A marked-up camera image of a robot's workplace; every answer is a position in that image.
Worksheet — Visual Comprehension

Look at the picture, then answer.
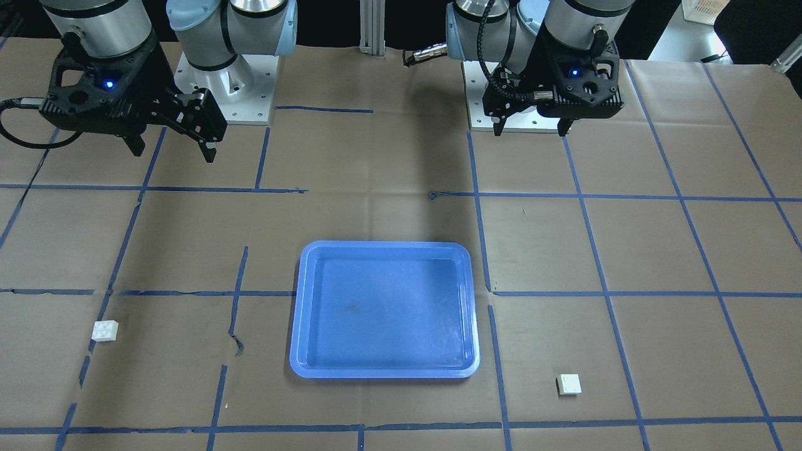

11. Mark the white plastic basket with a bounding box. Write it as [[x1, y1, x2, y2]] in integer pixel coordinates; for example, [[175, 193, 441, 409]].
[[681, 0, 729, 26]]

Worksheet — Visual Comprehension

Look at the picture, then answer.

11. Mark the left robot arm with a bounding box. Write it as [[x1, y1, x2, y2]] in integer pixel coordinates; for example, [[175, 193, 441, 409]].
[[445, 1, 633, 137]]

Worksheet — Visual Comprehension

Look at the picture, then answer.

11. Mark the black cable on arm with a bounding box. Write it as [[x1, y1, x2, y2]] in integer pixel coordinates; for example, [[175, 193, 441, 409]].
[[404, 0, 555, 104], [0, 97, 82, 150]]

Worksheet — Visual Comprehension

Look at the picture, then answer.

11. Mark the aluminium profile post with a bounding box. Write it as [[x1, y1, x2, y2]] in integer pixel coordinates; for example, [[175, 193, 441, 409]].
[[358, 0, 386, 59]]

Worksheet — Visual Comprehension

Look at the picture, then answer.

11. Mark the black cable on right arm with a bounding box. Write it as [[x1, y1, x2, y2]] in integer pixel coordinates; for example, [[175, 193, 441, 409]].
[[0, 97, 82, 150]]

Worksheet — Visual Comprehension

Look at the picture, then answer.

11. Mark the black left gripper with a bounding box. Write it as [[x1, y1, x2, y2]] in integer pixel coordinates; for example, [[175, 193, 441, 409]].
[[484, 29, 625, 137]]

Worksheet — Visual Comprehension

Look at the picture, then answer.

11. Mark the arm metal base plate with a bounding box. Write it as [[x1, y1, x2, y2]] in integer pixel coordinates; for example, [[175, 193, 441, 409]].
[[175, 54, 281, 126], [462, 61, 577, 133]]

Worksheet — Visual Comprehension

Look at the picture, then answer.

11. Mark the blue plastic tray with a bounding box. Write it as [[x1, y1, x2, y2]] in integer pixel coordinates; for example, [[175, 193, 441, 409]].
[[289, 241, 481, 380]]

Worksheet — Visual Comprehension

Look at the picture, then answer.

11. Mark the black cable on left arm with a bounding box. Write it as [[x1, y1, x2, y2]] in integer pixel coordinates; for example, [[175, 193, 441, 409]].
[[404, 0, 555, 104]]

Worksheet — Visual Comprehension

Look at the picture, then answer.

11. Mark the white block with studs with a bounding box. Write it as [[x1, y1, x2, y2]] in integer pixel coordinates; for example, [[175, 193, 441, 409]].
[[91, 320, 118, 343]]

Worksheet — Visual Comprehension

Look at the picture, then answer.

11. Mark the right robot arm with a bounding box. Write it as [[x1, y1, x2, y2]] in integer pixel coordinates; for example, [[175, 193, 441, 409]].
[[33, 1, 298, 163]]

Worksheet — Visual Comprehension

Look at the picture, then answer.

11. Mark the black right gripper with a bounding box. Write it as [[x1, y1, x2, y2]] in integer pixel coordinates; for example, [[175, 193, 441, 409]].
[[39, 31, 228, 163]]

